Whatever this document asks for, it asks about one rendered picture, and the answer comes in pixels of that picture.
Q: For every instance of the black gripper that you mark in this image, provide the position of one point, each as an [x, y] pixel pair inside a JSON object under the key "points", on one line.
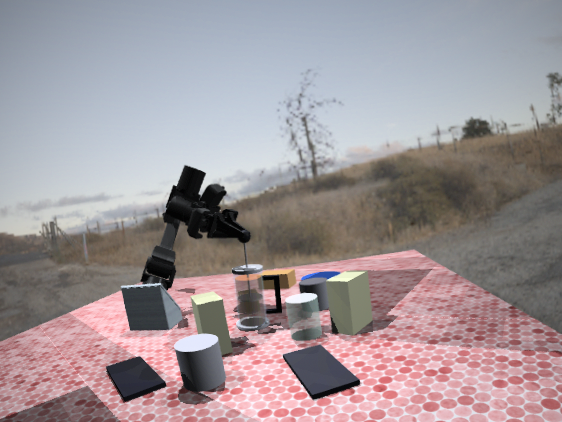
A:
{"points": [[212, 222]]}

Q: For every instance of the blue cylinder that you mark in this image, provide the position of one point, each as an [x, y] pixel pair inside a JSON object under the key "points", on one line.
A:
{"points": [[327, 275]]}

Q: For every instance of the clear glass cylinder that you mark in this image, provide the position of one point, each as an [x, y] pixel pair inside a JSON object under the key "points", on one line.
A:
{"points": [[303, 315]]}

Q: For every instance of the grey cylinder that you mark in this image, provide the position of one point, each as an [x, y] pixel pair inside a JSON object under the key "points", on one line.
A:
{"points": [[200, 360], [316, 286]]}

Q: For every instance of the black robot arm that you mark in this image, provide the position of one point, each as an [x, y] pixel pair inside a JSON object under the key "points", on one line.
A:
{"points": [[161, 262]]}

